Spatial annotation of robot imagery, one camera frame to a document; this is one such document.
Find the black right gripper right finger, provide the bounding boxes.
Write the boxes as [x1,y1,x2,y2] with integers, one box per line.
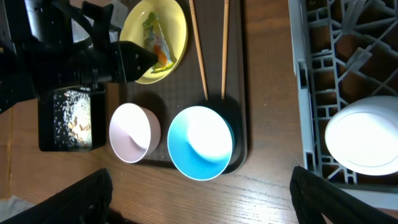
[290,166,397,224]

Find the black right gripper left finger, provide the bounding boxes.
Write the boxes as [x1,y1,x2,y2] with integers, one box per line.
[3,168,113,224]

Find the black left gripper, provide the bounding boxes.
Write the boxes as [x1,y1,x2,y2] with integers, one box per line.
[30,1,158,93]

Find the green snack wrapper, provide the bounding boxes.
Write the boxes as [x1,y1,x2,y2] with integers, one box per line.
[142,11,175,73]

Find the white cup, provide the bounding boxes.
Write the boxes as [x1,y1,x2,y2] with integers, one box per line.
[325,96,397,176]

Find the rice leftovers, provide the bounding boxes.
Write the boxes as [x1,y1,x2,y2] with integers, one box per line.
[53,87,92,148]

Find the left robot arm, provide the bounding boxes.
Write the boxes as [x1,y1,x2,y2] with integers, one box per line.
[1,1,158,112]

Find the grey dishwasher rack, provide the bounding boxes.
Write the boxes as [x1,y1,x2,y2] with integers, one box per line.
[287,0,398,190]

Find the yellow plate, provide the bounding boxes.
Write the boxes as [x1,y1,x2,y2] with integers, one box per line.
[120,0,188,85]

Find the dark brown serving tray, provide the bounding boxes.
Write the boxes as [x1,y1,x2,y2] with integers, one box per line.
[119,1,248,175]

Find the left wooden chopstick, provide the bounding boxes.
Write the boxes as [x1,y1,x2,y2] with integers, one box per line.
[189,0,208,100]

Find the wooden chopstick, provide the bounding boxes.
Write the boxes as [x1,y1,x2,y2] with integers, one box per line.
[189,0,208,100]
[221,0,229,99]

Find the black plastic tray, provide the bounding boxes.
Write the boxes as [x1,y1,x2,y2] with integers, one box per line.
[38,84,106,152]

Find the right wooden chopstick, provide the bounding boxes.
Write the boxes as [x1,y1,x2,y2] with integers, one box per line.
[221,0,229,99]

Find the blue bowl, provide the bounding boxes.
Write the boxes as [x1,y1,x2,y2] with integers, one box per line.
[167,106,235,181]

